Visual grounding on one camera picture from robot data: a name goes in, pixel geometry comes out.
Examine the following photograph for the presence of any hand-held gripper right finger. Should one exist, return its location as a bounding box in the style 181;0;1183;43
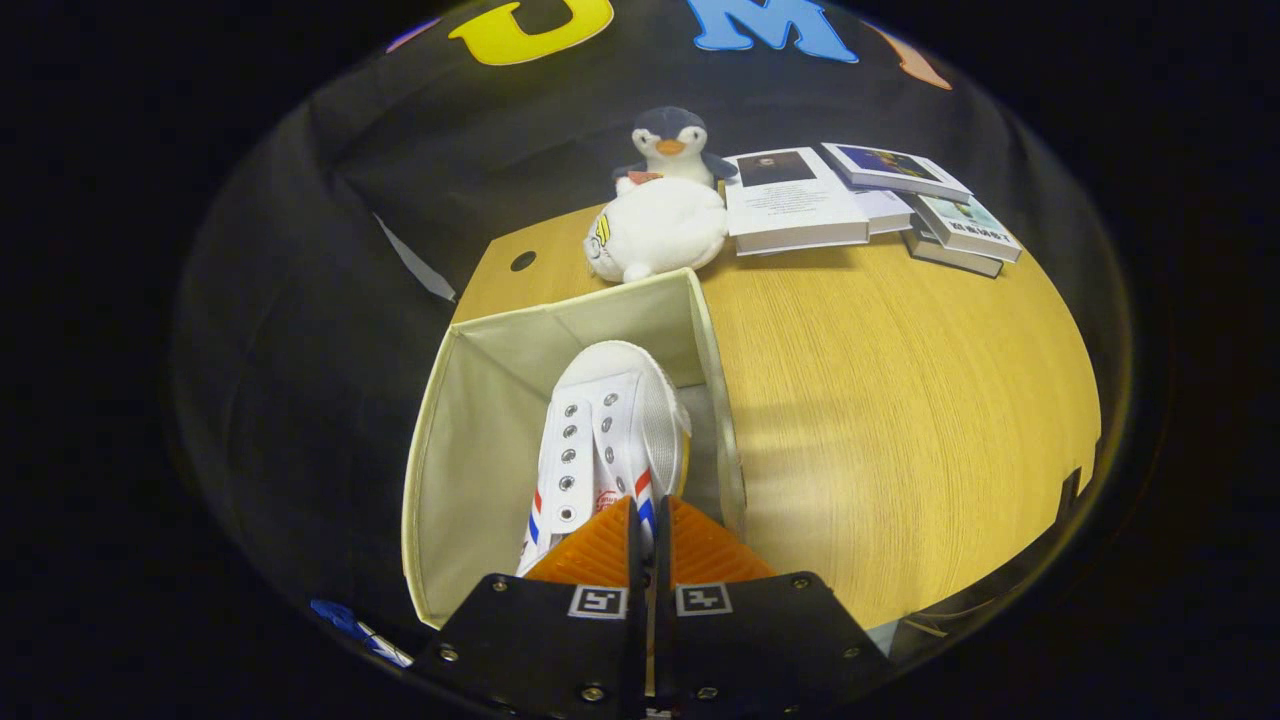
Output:
655;495;896;720

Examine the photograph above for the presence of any black backdrop cloth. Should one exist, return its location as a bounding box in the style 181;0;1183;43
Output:
170;0;1136;651

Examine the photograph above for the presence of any plain white book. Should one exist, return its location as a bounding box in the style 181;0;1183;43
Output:
860;188;915;237

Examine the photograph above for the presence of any white book with portrait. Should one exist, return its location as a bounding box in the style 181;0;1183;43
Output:
722;147;871;257

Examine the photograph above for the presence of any book with pale green cover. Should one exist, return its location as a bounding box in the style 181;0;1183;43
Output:
915;193;1023;264

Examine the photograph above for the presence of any white canvas shoe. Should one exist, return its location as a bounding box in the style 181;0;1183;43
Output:
515;340;693;579

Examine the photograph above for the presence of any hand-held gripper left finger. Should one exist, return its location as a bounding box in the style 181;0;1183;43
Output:
412;497;647;720

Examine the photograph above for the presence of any round white plush toy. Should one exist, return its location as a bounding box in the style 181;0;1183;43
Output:
584;176;729;284

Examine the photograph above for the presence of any book with blue picture cover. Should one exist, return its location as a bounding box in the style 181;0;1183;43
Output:
822;142;973;204

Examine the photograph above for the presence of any grey white penguin plush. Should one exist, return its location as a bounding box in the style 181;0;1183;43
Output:
612;106;739;191

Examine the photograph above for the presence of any dark grey book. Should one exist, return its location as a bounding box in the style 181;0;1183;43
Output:
903;225;1004;279

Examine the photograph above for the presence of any beige fabric storage box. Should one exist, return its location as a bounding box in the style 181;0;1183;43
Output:
402;267;749;631

